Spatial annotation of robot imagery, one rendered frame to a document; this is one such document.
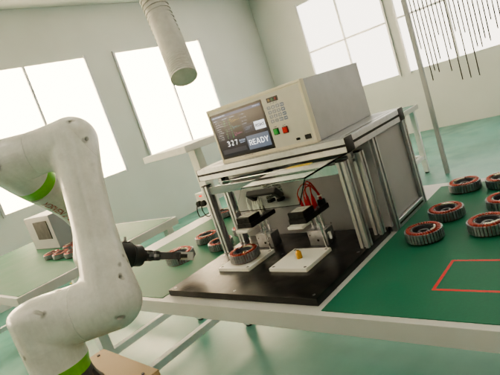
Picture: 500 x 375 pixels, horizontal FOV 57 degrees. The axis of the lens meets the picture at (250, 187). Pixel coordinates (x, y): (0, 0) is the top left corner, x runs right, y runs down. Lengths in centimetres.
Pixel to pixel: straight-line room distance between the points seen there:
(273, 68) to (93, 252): 841
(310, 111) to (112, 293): 80
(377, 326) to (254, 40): 842
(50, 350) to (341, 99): 115
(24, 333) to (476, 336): 92
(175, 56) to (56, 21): 419
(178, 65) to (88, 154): 163
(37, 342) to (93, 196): 33
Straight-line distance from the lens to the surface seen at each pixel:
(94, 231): 109
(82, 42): 688
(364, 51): 829
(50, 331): 109
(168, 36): 284
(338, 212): 165
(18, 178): 124
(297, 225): 149
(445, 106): 795
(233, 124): 164
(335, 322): 117
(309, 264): 142
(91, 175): 113
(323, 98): 153
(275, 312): 128
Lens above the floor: 129
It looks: 10 degrees down
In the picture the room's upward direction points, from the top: 19 degrees counter-clockwise
